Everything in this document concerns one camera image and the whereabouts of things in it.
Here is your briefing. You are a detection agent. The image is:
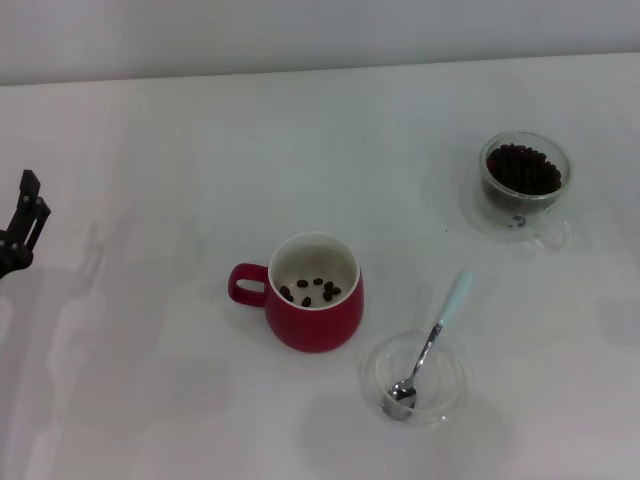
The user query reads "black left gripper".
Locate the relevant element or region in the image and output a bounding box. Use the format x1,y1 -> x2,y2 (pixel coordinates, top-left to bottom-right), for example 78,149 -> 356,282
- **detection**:
0,169 -> 52,281

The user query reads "small clear glass dish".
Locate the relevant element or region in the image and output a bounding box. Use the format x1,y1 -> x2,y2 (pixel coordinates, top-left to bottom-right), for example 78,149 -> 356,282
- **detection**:
360,330 -> 469,430

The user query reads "red ceramic mug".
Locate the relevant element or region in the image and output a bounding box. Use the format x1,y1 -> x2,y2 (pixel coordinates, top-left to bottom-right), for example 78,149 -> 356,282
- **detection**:
228,230 -> 365,354

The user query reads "clear glass saucer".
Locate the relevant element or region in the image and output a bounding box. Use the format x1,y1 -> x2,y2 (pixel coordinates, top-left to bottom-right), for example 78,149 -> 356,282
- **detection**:
458,177 -> 561,244

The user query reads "small coffee bean portion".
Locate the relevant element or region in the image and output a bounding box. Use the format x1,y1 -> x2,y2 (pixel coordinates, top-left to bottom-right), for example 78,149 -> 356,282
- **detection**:
279,276 -> 344,308

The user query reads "steel spoon with blue handle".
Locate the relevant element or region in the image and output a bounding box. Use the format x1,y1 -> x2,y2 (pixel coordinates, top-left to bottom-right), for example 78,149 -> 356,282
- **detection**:
382,270 -> 476,421

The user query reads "coffee bean pile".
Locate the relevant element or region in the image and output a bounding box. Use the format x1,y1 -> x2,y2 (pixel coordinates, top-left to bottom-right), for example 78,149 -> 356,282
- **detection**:
485,143 -> 563,211

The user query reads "clear glass cup with handle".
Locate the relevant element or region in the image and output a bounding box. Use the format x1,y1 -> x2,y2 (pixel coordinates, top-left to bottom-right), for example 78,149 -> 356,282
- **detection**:
478,130 -> 574,250

